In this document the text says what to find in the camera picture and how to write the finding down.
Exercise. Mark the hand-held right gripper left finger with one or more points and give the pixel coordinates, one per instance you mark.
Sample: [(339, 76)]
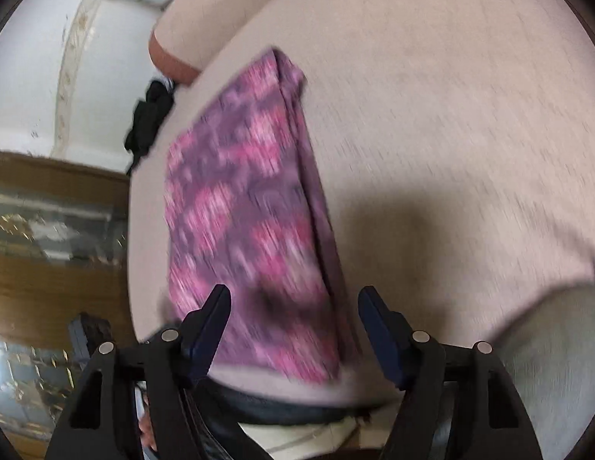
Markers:
[(209, 340)]

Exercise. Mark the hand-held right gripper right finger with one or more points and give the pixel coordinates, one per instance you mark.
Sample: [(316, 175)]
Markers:
[(381, 335)]

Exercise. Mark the pink purple floral garment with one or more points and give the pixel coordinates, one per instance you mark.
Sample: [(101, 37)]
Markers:
[(240, 191)]

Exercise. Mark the black glossy band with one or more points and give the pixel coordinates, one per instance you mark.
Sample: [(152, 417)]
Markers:
[(278, 412)]

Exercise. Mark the dark blue object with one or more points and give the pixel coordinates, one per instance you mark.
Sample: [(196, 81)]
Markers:
[(89, 333)]

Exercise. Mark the cream cloth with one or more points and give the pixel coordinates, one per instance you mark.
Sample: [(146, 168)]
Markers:
[(302, 436)]

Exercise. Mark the wooden cabinet with glass doors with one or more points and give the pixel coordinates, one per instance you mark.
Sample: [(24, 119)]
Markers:
[(53, 278)]

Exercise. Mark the person's grey trouser leg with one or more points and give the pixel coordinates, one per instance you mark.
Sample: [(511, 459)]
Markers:
[(556, 359)]

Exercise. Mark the beige sofa cushion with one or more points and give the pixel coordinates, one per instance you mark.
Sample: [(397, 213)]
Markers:
[(446, 129)]

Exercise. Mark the black cloth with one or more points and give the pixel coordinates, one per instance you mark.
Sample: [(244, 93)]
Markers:
[(146, 120)]

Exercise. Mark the beige bolster pillow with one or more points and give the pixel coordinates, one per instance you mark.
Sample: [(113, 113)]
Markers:
[(206, 19)]

